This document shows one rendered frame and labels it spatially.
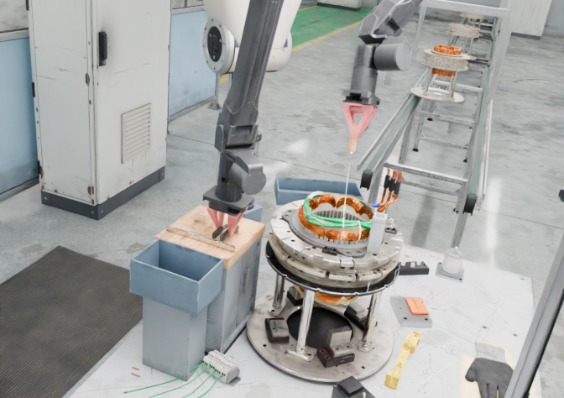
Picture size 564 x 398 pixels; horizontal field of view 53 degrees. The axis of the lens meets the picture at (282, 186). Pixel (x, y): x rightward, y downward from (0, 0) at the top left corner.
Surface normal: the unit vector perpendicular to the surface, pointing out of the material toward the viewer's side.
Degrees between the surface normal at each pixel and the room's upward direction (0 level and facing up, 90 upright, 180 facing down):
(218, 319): 90
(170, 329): 90
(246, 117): 105
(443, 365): 0
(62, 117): 90
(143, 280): 90
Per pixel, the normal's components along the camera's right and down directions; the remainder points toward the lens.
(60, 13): -0.35, 0.34
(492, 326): 0.11, -0.91
